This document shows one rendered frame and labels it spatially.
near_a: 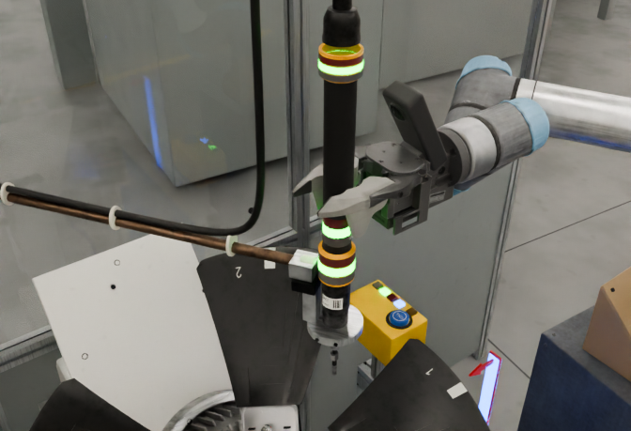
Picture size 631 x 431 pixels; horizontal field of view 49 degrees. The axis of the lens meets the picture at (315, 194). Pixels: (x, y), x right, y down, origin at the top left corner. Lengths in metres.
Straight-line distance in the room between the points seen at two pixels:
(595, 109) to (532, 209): 2.79
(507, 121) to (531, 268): 2.54
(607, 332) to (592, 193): 2.57
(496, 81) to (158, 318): 0.66
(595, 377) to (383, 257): 0.79
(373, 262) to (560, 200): 2.02
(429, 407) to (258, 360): 0.29
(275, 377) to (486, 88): 0.51
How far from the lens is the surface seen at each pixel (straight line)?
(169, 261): 1.21
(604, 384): 1.53
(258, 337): 1.03
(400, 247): 2.12
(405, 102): 0.74
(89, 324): 1.18
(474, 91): 1.03
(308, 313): 0.86
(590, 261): 3.54
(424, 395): 1.16
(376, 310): 1.47
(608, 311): 1.49
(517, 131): 0.89
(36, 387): 1.70
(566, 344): 1.58
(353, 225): 0.74
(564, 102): 1.04
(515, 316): 3.13
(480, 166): 0.85
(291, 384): 1.01
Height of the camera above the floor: 2.07
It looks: 33 degrees down
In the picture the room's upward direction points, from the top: straight up
